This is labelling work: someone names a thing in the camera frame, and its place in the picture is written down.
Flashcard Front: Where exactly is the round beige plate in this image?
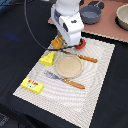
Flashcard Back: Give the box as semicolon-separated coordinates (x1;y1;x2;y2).
56;55;83;78

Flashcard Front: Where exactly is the beige bowl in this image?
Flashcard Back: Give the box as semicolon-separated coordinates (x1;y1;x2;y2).
116;4;128;30

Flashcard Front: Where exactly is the knife with wooden handle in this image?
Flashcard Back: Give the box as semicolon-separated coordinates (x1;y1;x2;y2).
61;50;98;63

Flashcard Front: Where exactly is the grey toy saucepan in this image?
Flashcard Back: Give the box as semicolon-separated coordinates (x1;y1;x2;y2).
80;0;104;24

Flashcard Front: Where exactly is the white woven placemat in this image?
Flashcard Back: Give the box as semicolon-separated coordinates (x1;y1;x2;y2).
14;38;115;128

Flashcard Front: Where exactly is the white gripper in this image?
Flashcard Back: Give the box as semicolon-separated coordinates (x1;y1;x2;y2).
51;4;84;46

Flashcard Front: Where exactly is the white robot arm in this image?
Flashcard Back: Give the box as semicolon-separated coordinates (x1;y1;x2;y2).
51;0;84;46

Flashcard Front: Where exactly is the yellow butter box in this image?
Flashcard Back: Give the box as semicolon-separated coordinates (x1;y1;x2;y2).
21;78;44;94

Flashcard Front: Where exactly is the yellow toy cheese wedge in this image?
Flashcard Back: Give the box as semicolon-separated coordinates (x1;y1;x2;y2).
40;51;55;66

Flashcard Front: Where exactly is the red toy tomato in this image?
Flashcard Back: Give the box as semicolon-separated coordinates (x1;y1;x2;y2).
76;39;86;49

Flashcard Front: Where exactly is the toy bread loaf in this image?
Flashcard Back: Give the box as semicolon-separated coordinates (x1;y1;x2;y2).
51;36;63;49

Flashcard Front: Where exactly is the fork with wooden handle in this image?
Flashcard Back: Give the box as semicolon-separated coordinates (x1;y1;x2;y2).
44;71;85;89

